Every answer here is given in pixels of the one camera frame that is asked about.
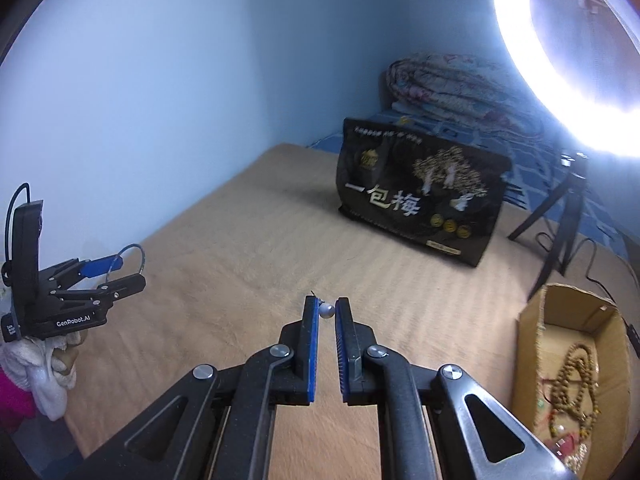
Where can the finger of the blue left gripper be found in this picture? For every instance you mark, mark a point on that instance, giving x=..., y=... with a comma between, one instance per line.
x=101, y=266
x=121, y=288

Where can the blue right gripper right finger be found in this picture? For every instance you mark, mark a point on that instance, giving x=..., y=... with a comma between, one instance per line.
x=348, y=351

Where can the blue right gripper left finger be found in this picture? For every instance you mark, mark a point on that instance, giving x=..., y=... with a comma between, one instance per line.
x=306, y=353

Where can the dark thin bangle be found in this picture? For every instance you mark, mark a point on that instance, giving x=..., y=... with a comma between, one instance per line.
x=131, y=257

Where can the white pearl earring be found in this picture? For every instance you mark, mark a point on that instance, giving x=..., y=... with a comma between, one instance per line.
x=325, y=309

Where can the brown strap wristwatch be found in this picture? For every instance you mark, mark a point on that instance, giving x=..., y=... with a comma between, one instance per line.
x=569, y=449

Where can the left hand in white glove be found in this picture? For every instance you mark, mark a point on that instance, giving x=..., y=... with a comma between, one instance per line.
x=44, y=368

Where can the black printed bag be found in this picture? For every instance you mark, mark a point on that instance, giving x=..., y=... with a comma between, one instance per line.
x=433, y=192

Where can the cardboard box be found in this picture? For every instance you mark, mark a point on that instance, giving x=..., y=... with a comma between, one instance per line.
x=572, y=374

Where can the blue patterned bedsheet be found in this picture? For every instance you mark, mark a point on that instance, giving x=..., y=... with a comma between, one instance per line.
x=536, y=169

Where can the folded floral quilt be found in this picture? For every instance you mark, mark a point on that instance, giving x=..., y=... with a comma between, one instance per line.
x=468, y=90

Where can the white ring light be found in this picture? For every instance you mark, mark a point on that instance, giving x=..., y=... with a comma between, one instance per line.
x=581, y=60

